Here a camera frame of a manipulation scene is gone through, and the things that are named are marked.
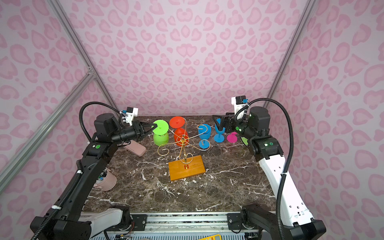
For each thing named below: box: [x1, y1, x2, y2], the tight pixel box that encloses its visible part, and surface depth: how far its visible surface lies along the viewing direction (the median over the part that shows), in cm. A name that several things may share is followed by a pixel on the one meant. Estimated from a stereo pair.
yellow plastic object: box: [199, 234, 222, 240], surface depth 70 cm
